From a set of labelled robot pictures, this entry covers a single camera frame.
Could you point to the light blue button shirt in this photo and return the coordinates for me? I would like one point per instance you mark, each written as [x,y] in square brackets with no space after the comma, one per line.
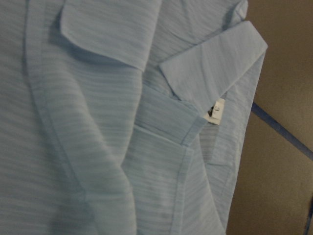
[123,117]

